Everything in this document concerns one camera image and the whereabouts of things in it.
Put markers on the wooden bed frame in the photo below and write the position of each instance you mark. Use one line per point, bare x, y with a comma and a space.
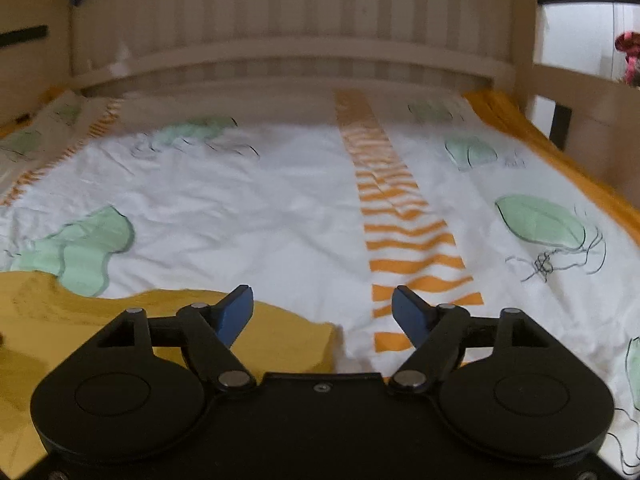
300, 10

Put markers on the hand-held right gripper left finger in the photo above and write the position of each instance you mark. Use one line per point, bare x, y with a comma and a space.
235, 311

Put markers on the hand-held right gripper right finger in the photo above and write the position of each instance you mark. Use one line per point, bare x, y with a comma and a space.
407, 311

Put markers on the white printed blanket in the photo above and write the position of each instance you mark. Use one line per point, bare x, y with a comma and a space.
250, 200

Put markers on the yellow knit garment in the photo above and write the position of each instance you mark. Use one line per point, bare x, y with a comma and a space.
50, 310

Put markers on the pink toy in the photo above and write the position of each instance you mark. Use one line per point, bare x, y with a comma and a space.
629, 55

